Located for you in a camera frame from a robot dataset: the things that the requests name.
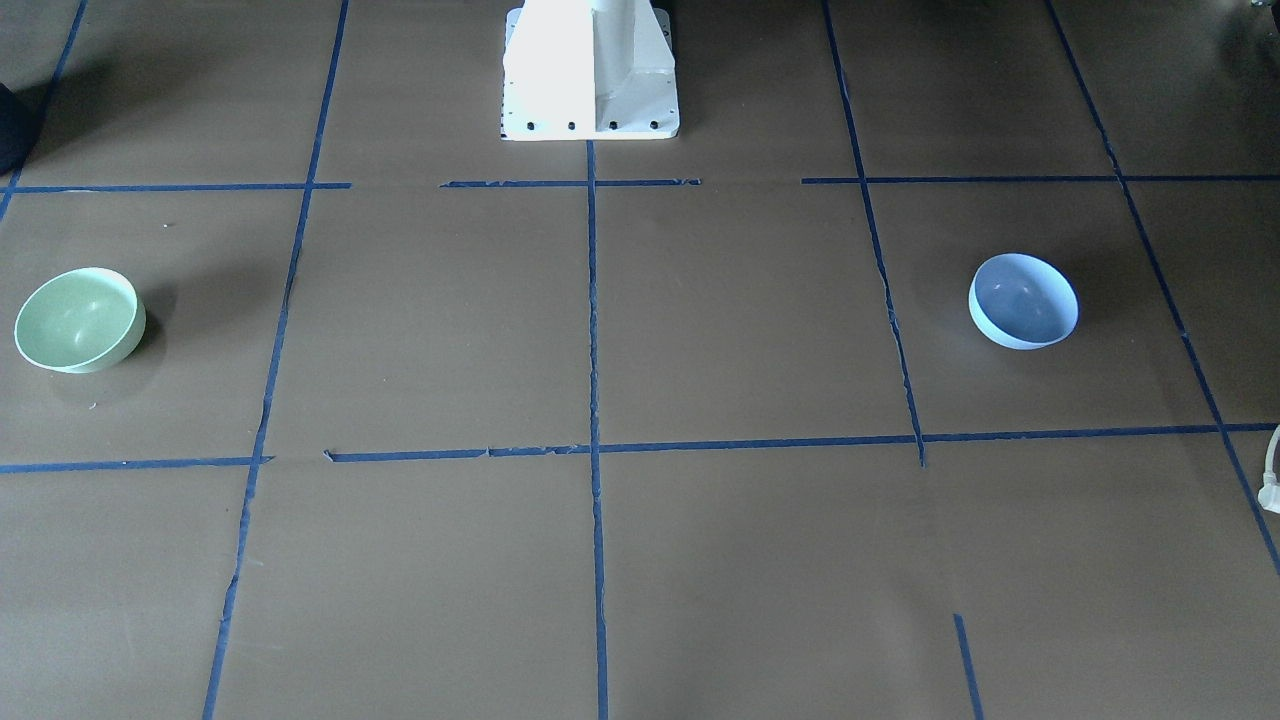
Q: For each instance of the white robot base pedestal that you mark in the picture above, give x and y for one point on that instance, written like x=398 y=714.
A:
x=588 y=71

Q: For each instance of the dark object at edge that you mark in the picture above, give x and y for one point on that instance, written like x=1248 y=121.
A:
x=19 y=130

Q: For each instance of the blue bowl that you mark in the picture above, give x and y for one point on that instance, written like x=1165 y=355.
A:
x=1022 y=302

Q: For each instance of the green bowl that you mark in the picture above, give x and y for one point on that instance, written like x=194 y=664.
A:
x=80 y=322

